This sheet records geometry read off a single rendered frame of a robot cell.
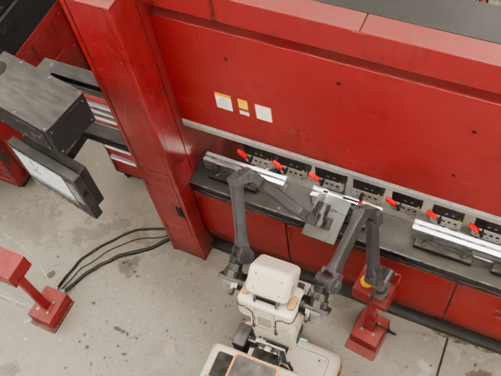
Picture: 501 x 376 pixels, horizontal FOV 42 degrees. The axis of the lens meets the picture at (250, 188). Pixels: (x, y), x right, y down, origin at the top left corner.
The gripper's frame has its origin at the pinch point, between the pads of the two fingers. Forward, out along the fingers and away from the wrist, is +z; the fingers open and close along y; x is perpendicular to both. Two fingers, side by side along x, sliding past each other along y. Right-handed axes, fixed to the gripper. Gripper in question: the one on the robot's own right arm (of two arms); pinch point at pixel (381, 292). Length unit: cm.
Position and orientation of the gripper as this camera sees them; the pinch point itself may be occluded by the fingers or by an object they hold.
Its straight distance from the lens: 355.7
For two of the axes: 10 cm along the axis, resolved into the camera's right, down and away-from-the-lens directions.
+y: 4.8, -8.6, 1.6
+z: 2.2, 3.0, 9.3
